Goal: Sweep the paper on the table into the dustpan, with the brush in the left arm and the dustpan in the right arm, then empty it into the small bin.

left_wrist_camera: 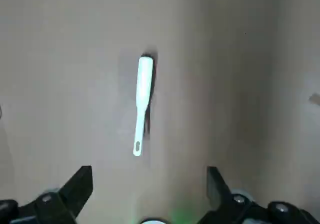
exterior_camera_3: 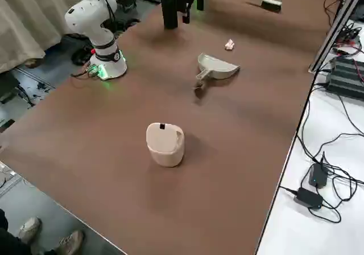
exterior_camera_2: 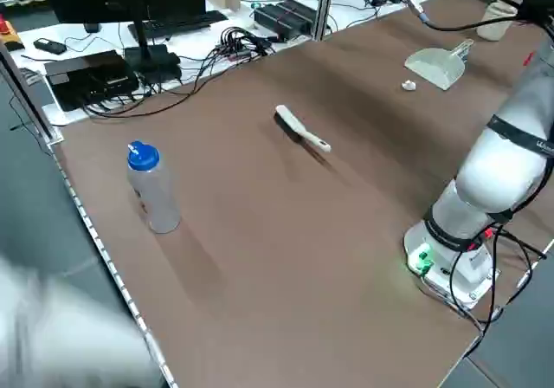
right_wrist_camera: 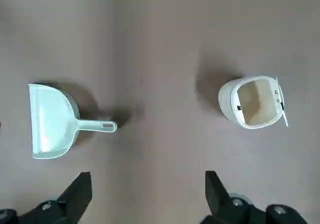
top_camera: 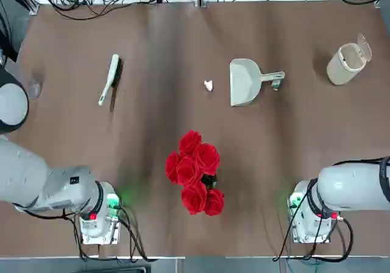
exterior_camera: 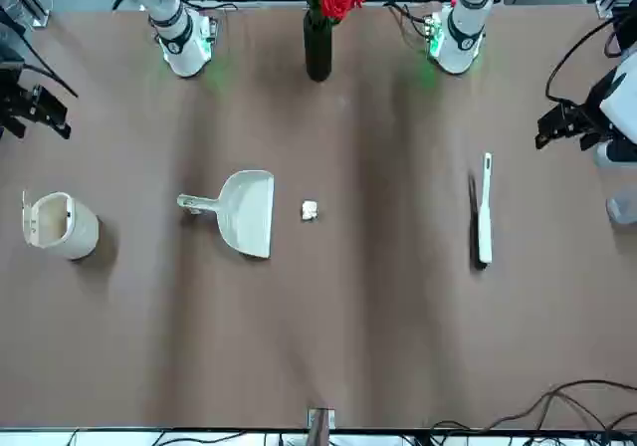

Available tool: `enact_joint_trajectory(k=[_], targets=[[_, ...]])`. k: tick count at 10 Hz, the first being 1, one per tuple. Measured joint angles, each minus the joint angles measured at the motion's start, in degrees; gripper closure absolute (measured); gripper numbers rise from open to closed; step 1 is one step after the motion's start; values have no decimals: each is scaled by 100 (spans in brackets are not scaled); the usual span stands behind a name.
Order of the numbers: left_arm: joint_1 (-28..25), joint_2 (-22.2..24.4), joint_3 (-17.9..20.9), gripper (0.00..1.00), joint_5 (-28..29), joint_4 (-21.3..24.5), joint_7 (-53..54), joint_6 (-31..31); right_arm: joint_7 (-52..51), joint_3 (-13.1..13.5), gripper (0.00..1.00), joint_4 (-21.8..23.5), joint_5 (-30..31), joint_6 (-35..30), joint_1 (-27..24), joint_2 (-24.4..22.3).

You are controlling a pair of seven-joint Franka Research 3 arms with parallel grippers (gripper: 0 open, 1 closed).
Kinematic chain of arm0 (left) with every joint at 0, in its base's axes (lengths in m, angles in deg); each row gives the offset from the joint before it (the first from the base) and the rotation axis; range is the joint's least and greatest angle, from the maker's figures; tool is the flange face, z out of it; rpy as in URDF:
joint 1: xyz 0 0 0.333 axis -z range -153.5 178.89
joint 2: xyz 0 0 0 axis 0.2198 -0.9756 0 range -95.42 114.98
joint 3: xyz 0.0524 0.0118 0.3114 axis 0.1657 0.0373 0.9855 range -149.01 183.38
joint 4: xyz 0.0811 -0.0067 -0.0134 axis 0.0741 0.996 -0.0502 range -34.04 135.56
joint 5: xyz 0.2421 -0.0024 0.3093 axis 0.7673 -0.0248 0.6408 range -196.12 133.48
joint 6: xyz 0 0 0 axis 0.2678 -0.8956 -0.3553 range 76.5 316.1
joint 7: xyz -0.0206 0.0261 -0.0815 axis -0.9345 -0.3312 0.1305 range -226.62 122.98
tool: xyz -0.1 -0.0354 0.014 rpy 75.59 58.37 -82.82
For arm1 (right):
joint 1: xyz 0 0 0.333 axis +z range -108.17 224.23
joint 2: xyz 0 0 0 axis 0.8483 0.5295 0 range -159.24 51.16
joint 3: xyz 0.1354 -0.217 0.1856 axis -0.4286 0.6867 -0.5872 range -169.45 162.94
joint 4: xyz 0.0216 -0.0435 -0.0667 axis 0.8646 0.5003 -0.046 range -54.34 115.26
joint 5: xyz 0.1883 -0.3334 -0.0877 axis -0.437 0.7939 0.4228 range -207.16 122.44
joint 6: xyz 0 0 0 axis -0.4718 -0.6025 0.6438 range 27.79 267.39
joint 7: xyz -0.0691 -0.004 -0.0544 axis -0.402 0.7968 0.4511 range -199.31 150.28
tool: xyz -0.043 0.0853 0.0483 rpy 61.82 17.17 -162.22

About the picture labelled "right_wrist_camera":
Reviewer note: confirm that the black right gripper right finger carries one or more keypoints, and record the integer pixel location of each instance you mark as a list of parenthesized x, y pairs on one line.
[(225, 209)]

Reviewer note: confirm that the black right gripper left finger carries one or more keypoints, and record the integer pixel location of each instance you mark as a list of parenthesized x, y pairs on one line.
[(67, 204)]

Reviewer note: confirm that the pale green plastic dustpan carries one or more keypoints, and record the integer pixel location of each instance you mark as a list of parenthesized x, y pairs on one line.
[(50, 121)]

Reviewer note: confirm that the small white lidded bin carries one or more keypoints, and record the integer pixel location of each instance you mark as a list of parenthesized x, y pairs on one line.
[(227, 101)]

